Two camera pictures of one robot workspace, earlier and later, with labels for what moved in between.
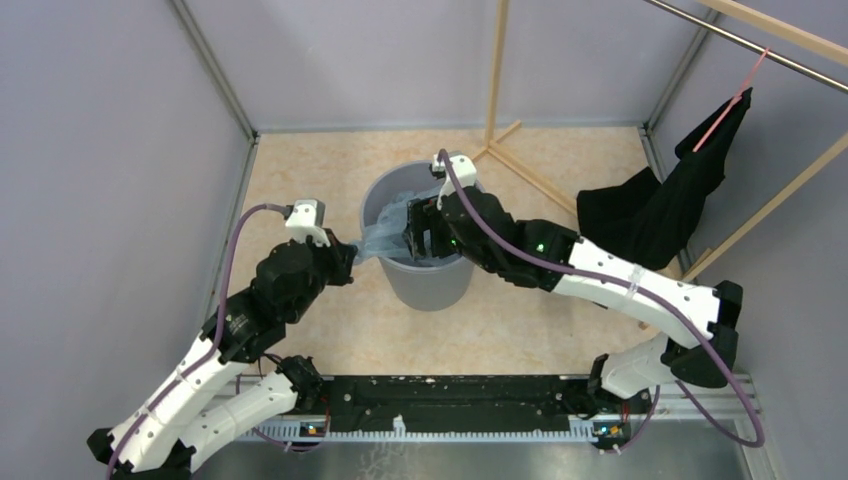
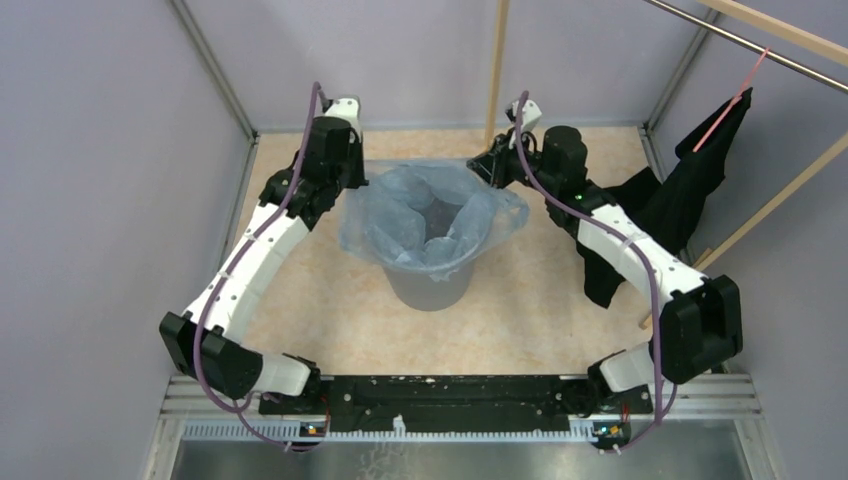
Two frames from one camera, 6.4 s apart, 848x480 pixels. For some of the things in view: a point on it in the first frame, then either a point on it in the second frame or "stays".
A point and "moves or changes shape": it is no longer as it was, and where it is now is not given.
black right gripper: [424, 214] → [493, 167]
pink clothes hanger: [730, 107] stays
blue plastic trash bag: [384, 238] moves or changes shape
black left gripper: [342, 255] → [355, 146]
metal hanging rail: [795, 65] stays
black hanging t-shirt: [656, 221] stays
